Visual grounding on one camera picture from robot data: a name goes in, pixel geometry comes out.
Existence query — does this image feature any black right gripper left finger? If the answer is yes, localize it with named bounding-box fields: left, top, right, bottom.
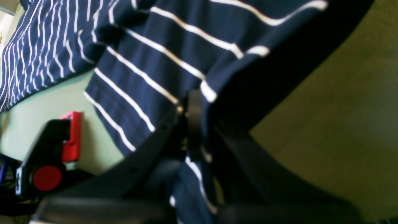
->
left=31, top=90, right=202, bottom=224

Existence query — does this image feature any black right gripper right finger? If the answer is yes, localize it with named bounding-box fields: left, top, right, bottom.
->
left=206, top=121, right=364, bottom=224

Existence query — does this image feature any navy white striped T-shirt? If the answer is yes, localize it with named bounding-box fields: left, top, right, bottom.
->
left=0, top=0, right=329, bottom=224

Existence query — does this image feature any red black table clamp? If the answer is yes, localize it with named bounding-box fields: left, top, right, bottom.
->
left=15, top=111, right=82, bottom=199

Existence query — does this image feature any light green table cloth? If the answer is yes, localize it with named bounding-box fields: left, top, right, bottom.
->
left=1, top=67, right=123, bottom=174

